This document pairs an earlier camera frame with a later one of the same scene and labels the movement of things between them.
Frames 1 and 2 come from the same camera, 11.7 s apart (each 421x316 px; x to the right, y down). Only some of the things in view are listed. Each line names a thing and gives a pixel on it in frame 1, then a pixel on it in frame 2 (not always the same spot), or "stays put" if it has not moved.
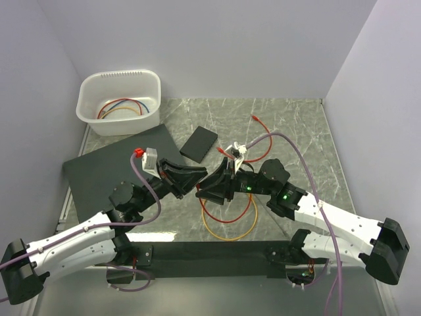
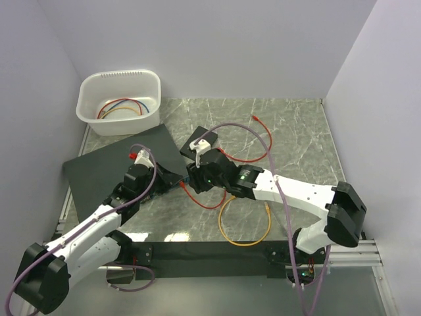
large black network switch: x=92 y=177 stays put
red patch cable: x=242 y=215 → x=182 y=185
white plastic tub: x=120 y=103 stays put
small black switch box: x=198 y=144 stays put
